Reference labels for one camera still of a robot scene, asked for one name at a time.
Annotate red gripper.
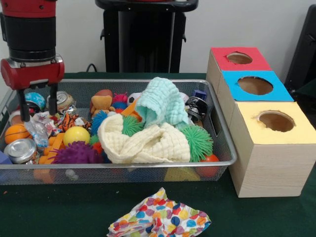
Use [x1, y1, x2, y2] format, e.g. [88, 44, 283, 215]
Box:
[0, 55, 65, 122]

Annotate cream cloth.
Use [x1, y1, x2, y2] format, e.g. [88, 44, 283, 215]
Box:
[98, 115, 191, 163]

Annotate mint green cloth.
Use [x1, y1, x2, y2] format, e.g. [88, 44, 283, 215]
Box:
[136, 78, 189, 128]

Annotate polka dot cloth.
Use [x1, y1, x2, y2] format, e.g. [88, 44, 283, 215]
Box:
[108, 188, 212, 237]

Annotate wooden box with three holes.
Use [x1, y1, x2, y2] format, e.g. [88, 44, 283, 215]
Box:
[207, 47, 316, 198]

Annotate small orange basketball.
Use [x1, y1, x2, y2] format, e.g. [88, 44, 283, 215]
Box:
[4, 125, 31, 145]

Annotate yellow ball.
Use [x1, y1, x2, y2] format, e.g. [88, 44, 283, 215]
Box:
[63, 126, 91, 147]

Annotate silver tin can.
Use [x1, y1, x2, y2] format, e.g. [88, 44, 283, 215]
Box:
[4, 138, 38, 164]

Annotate brown monkey plush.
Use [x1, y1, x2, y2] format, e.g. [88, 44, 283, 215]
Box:
[89, 89, 116, 115]

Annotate purple spiky ball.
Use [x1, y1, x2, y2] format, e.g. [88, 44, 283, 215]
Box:
[52, 142, 103, 164]

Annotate dark green tablecloth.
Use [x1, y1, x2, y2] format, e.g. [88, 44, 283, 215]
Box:
[0, 73, 316, 237]

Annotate green spiky ball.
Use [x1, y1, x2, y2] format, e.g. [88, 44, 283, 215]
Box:
[180, 123, 214, 162]

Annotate side table with green cloth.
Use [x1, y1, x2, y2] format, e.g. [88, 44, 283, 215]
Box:
[295, 79, 316, 102]

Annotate black upright panel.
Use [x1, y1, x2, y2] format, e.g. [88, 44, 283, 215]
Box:
[286, 5, 316, 92]

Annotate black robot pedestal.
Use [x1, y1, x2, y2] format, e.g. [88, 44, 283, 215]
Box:
[95, 0, 199, 74]

